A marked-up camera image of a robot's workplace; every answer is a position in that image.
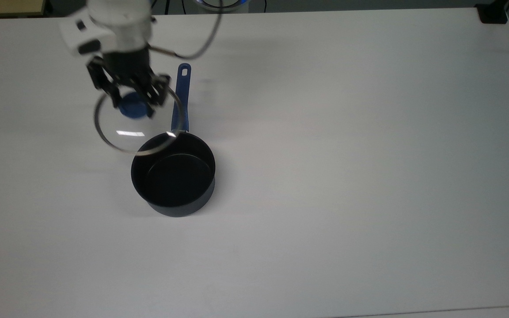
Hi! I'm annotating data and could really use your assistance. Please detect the white robot base, blue ring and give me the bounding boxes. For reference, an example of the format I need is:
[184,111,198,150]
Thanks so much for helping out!
[195,0,249,11]

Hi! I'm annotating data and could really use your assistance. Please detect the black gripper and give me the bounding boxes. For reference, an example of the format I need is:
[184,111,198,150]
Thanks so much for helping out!
[87,48,171,118]

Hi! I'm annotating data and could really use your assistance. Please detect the light wooden furniture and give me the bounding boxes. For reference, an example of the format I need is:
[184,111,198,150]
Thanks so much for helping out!
[0,0,46,19]

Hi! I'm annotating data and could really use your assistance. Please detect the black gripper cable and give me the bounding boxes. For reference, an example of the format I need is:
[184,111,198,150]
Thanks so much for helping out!
[148,0,224,61]

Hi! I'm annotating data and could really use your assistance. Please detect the black table clamp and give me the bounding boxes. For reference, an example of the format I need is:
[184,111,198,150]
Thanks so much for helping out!
[475,0,509,24]

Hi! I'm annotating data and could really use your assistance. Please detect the dark saucepan with blue handle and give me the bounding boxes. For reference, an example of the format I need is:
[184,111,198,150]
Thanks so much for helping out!
[130,63,217,218]

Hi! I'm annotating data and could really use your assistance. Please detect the glass lid with blue knob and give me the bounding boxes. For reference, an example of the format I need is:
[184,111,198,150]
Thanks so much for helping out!
[94,83,182,156]

